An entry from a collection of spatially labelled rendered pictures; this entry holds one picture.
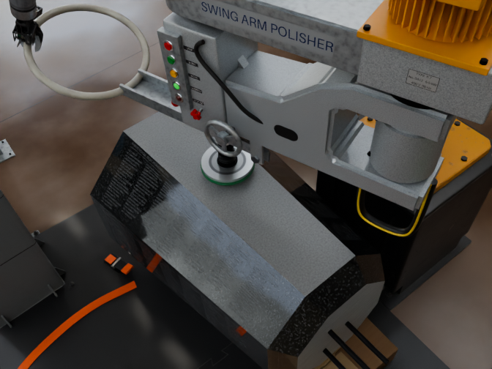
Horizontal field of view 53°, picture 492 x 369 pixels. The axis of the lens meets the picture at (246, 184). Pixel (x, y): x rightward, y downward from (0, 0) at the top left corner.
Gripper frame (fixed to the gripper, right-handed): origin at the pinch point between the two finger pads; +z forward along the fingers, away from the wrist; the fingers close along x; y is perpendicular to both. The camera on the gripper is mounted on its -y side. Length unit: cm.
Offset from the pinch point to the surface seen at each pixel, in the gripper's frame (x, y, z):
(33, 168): -16, -16, 144
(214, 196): 83, 51, 0
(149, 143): 54, 23, 16
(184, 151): 69, 27, 10
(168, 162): 64, 34, 11
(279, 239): 107, 69, -12
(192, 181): 74, 44, 5
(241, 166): 91, 39, -7
